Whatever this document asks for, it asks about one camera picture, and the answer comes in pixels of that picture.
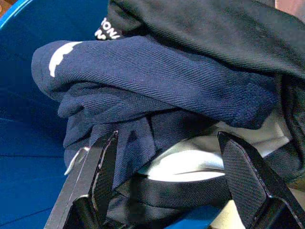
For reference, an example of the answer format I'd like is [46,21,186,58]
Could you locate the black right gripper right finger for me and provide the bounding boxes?
[217,130,305,229]

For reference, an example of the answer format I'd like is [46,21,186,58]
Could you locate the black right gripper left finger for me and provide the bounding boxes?
[44,130,120,229]

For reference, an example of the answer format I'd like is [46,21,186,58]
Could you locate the navy blue garment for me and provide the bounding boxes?
[30,35,279,191]

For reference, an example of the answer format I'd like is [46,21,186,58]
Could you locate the light grey garment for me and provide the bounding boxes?
[137,114,294,184]

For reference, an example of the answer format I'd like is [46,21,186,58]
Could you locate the blue plastic bucket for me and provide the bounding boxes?
[0,0,228,229]

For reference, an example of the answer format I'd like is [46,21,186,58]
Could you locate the black garment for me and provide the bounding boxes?
[94,0,305,187]

